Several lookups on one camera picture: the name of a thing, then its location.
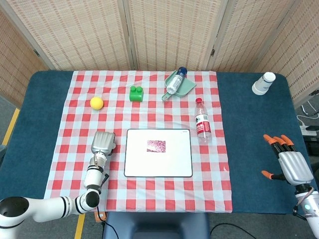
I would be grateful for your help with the dark blue table cover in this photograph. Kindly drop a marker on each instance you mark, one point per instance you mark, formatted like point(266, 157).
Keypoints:
point(249, 124)

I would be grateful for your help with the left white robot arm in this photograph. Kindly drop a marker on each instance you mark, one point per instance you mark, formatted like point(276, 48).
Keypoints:
point(94, 175)

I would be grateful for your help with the left black-fingered silver robot hand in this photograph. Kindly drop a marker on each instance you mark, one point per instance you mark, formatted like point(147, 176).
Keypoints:
point(102, 143)

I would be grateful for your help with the right orange-tipped silver robot hand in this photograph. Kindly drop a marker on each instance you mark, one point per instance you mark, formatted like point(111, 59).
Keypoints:
point(295, 168)

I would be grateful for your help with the clear bottle blue cap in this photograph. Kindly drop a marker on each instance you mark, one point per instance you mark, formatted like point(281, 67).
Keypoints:
point(174, 83)

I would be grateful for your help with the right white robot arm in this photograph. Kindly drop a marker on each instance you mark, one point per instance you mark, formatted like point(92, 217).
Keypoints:
point(310, 216)

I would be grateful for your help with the red white checkered tablecloth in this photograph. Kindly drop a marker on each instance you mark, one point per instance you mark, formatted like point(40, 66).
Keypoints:
point(149, 194)

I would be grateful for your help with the clear bottle red label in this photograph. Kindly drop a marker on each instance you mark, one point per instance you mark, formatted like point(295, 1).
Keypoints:
point(203, 124)

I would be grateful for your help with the metal screen hinge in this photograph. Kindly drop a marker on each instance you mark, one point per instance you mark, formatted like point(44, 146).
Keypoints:
point(37, 52)
point(213, 52)

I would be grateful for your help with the yellow ball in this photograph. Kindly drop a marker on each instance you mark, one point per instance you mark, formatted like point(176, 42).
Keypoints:
point(96, 103)

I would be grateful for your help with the woven bamboo folding screen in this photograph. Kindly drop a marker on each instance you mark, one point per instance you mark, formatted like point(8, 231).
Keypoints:
point(82, 32)

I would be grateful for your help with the white power strip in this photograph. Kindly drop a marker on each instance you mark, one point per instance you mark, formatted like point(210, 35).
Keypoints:
point(307, 130)

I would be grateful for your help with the small orange box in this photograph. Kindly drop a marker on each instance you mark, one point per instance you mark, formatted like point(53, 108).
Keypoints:
point(101, 216)

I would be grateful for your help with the white rectangular board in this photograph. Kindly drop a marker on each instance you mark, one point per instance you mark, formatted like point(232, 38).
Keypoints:
point(158, 166)

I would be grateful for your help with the green toy building block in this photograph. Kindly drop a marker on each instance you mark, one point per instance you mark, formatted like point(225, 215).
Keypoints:
point(136, 95)

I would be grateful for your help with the pale green dustpan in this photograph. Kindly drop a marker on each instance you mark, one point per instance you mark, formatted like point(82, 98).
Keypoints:
point(186, 88)

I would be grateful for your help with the dark blue padded seat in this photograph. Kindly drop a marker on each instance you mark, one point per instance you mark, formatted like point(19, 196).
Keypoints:
point(157, 224)

